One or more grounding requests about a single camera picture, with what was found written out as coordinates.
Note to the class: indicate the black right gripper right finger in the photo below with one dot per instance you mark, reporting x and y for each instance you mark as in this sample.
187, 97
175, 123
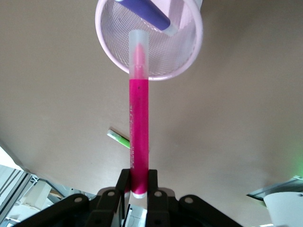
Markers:
158, 205

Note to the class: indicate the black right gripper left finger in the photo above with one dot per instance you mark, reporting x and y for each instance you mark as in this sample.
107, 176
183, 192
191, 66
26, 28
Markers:
111, 203

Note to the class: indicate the pink marker pen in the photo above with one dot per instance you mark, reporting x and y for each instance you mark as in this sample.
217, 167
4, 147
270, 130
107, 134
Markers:
139, 113

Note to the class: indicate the purple marker pen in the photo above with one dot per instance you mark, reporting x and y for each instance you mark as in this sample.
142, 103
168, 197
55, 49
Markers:
146, 11

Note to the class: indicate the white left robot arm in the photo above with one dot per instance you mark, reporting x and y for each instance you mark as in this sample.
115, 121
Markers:
286, 210

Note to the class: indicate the pink mesh pen holder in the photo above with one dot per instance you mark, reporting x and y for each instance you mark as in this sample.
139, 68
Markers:
165, 59

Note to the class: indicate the green marker pen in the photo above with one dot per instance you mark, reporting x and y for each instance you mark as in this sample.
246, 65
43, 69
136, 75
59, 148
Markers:
119, 139

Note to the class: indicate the large table cover sheet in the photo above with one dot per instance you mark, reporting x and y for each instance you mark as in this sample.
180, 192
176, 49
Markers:
47, 94

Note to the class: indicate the aluminium frame profile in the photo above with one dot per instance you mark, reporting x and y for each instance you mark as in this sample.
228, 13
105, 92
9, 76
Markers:
11, 184

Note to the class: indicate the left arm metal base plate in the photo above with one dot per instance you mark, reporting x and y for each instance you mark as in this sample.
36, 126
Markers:
279, 188

